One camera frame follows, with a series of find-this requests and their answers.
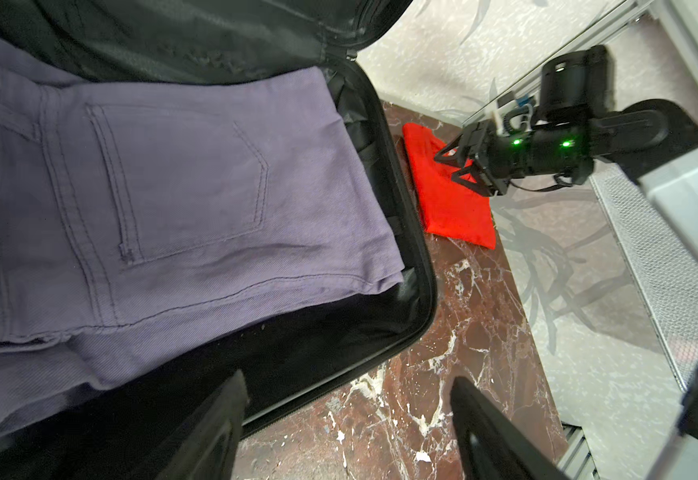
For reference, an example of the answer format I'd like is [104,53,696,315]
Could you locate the white wire mesh basket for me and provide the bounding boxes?
[592,148,698,389]

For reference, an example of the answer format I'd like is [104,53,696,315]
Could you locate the purple jeans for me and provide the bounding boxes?
[0,40,404,437]

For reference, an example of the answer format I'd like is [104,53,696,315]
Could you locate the aluminium frame post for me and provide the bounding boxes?
[462,0,662,127]

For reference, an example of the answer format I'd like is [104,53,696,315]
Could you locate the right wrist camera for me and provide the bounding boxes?
[493,92,537,136]

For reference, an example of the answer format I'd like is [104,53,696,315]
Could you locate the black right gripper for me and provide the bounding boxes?
[434,45,613,197]

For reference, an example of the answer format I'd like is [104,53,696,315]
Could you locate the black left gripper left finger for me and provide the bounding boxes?
[114,370,251,480]

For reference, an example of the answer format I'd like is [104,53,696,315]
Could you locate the red t-shirt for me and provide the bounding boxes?
[402,123,497,250]

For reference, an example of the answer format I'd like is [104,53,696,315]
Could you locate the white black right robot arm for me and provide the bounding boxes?
[434,45,698,262]

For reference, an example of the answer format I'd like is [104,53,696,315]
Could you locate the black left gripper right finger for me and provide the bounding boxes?
[450,376,566,480]

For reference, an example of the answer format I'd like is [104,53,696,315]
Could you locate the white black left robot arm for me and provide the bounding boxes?
[125,367,698,479]

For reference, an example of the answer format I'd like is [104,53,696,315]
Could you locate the white black suitcase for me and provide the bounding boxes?
[0,1,436,479]

